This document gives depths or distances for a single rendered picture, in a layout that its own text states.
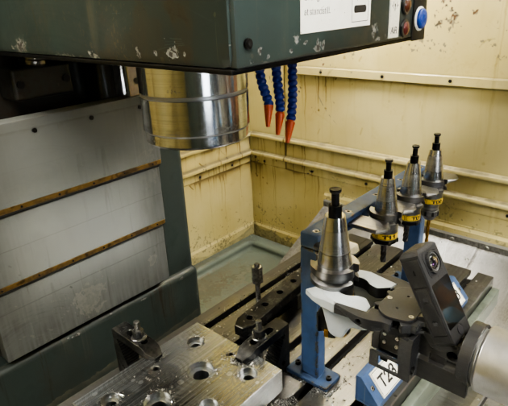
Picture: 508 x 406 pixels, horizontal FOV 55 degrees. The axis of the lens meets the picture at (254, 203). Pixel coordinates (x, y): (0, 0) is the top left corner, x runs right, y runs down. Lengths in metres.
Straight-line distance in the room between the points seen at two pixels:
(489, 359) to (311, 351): 0.50
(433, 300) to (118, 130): 0.83
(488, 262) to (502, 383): 1.12
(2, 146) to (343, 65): 1.13
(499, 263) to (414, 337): 1.10
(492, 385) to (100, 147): 0.90
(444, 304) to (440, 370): 0.08
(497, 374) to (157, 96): 0.52
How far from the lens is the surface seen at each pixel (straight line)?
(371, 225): 0.94
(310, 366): 1.03
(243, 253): 2.16
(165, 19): 0.58
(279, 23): 0.56
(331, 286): 0.63
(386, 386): 1.02
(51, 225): 1.16
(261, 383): 0.92
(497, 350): 0.58
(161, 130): 0.70
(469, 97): 1.60
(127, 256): 1.30
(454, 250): 1.71
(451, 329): 0.60
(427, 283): 0.57
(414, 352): 0.62
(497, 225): 1.68
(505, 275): 1.65
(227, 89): 0.68
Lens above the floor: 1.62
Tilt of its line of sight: 23 degrees down
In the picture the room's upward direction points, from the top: 3 degrees counter-clockwise
